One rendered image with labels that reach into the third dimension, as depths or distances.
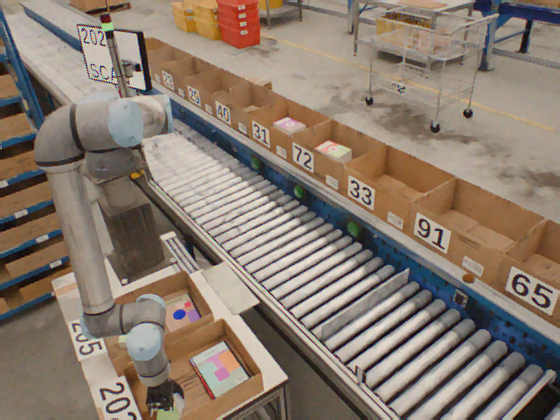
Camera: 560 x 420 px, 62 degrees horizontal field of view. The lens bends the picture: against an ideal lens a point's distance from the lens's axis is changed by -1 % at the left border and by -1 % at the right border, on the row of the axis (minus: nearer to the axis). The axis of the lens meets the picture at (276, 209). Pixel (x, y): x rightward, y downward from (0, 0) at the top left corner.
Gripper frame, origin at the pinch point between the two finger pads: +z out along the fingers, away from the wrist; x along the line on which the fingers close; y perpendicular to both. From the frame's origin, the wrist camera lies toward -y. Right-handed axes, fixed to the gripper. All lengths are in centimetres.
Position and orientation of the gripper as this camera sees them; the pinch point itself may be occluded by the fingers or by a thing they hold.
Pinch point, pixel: (170, 406)
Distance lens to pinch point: 163.7
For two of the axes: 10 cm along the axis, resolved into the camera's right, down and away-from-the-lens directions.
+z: 0.6, 8.1, 5.8
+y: 0.7, 5.8, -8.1
